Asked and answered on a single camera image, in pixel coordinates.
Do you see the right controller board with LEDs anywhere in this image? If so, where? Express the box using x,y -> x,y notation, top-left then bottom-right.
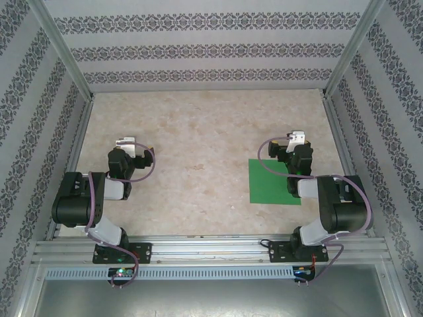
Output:
293,265 -> 317,281

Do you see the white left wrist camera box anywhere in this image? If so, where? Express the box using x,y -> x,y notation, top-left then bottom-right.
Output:
115,136 -> 137,158

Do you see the controller board with leds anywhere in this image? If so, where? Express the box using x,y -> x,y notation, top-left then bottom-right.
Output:
108,267 -> 136,281
293,265 -> 317,281

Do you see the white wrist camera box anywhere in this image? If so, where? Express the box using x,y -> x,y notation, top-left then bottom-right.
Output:
286,131 -> 306,153
115,136 -> 137,158

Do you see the aluminium frame bar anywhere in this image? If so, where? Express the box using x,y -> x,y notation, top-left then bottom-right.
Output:
376,264 -> 416,317
6,259 -> 46,317

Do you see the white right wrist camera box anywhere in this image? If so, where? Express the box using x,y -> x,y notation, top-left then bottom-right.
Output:
286,131 -> 306,153

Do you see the left controller board with LEDs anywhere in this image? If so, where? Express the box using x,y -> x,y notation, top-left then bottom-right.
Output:
108,267 -> 136,281

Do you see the green paper sheet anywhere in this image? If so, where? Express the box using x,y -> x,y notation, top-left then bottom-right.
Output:
248,158 -> 302,205

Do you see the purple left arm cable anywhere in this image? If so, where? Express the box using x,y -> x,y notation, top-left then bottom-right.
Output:
85,142 -> 157,289

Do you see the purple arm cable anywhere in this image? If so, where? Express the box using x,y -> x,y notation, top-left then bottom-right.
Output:
85,142 -> 157,289
258,134 -> 373,285

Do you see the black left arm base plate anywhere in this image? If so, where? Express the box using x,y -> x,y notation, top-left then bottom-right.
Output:
93,242 -> 153,265

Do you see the aluminium side rail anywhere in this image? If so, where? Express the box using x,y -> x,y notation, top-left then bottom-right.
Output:
322,97 -> 376,237
46,97 -> 95,240

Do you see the aluminium frame post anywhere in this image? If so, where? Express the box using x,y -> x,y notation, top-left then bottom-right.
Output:
319,0 -> 387,100
28,0 -> 96,102

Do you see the grey slotted cable duct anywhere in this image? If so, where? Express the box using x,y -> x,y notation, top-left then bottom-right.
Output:
44,265 -> 315,281

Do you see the grey metal sheet panel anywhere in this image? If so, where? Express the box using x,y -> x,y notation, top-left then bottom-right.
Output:
19,264 -> 406,317

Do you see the aluminium mounting rail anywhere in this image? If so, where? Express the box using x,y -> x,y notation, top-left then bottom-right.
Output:
32,234 -> 387,265

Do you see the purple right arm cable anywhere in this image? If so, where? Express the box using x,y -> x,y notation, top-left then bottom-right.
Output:
258,134 -> 373,285

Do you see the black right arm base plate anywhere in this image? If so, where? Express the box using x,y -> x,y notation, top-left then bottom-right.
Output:
269,240 -> 330,264

